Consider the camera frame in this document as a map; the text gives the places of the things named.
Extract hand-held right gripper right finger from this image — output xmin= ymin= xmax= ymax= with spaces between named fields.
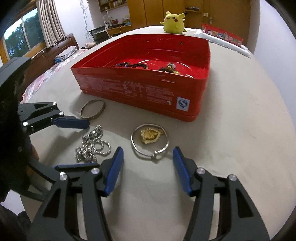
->
xmin=172 ymin=146 xmax=271 ymax=241

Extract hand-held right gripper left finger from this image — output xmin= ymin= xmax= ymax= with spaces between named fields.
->
xmin=26 ymin=146 xmax=125 ymax=241

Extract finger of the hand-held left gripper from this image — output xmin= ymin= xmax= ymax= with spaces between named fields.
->
xmin=17 ymin=101 xmax=90 ymax=135
xmin=22 ymin=159 xmax=101 ymax=201

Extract silver chain necklace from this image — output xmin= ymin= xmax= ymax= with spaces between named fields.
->
xmin=75 ymin=124 xmax=112 ymax=164

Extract metal bangle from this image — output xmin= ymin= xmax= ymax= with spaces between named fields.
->
xmin=80 ymin=99 xmax=106 ymax=120

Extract silver bracelet with gold charm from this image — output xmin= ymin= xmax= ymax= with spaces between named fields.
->
xmin=131 ymin=124 xmax=170 ymax=163

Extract red plastic tray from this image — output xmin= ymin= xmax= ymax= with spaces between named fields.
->
xmin=70 ymin=33 xmax=211 ymax=122

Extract black bead necklace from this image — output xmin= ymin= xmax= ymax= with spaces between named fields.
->
xmin=113 ymin=61 xmax=149 ymax=70

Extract brown wooden bead bracelet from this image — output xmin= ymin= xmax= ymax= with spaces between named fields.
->
xmin=158 ymin=62 xmax=182 ymax=76

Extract pink floral quilt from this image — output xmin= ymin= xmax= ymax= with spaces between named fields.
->
xmin=21 ymin=47 xmax=89 ymax=102

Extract wooden headboard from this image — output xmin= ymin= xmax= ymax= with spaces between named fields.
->
xmin=23 ymin=33 xmax=80 ymax=86

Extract folded towel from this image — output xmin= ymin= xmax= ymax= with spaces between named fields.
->
xmin=55 ymin=46 xmax=77 ymax=63

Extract window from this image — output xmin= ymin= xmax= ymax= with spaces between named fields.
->
xmin=2 ymin=8 xmax=45 ymax=61

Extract black chair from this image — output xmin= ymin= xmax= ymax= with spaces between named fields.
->
xmin=89 ymin=27 xmax=109 ymax=44

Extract striped curtain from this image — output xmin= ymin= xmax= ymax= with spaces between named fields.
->
xmin=36 ymin=0 xmax=66 ymax=48

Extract wooden desk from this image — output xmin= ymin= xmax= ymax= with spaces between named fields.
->
xmin=107 ymin=23 xmax=133 ymax=36

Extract wooden wardrobe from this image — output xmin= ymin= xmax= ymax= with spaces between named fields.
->
xmin=98 ymin=0 xmax=188 ymax=30

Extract red box on cloth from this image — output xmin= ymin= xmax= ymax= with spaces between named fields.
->
xmin=201 ymin=23 xmax=243 ymax=47

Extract yellow plush toy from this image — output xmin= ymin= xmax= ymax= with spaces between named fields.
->
xmin=160 ymin=11 xmax=187 ymax=35

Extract wooden door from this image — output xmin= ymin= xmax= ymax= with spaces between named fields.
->
xmin=207 ymin=0 xmax=252 ymax=45

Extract hanging white cables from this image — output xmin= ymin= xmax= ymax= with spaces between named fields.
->
xmin=80 ymin=0 xmax=91 ymax=35

